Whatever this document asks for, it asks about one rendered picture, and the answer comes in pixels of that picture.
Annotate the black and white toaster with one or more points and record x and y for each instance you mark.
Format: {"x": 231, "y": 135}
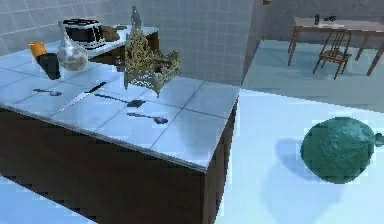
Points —
{"x": 84, "y": 33}

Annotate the dark spatula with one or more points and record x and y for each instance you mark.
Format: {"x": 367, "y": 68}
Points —
{"x": 123, "y": 100}

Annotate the small dark spoon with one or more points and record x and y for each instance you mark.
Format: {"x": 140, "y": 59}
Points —
{"x": 48, "y": 91}

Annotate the brown wooden dining table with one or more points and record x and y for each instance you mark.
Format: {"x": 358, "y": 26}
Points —
{"x": 340, "y": 26}

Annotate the orange and black cup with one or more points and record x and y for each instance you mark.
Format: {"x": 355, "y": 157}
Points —
{"x": 46, "y": 61}

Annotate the grey slim bottle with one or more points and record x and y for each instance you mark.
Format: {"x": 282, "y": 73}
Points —
{"x": 135, "y": 18}

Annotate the dark cup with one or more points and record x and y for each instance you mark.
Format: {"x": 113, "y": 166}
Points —
{"x": 316, "y": 19}

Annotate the golden ornate basket plant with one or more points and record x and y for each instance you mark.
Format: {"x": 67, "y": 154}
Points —
{"x": 146, "y": 65}

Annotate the clear glass round flask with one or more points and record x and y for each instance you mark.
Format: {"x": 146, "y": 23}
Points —
{"x": 71, "y": 55}

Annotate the dark ladle spoon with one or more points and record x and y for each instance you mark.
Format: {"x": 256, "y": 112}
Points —
{"x": 150, "y": 117}

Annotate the brown bread loaf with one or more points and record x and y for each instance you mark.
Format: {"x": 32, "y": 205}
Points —
{"x": 110, "y": 33}

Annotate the small dark object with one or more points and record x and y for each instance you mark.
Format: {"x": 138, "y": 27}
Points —
{"x": 330, "y": 18}

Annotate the brown wooden chair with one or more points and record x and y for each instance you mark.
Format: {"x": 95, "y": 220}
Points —
{"x": 334, "y": 53}

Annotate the dark brown kitchen counter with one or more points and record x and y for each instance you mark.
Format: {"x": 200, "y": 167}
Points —
{"x": 110, "y": 173}

